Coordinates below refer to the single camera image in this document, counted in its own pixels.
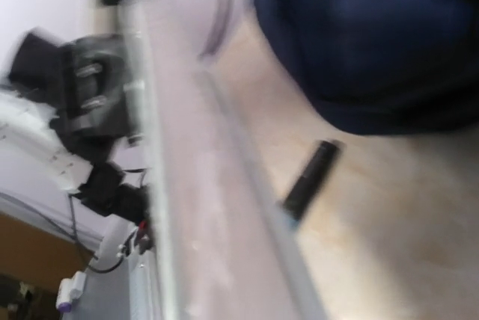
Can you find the navy blue student backpack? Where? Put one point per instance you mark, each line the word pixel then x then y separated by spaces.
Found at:
pixel 380 67

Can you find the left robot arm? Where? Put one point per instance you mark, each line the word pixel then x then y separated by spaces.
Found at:
pixel 67 104

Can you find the black and blue stamp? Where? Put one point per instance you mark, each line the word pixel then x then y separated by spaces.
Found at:
pixel 310 181

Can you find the front aluminium rail base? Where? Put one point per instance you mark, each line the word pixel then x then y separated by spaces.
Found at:
pixel 225 248

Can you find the left aluminium frame post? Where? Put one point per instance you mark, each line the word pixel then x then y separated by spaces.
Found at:
pixel 219 29

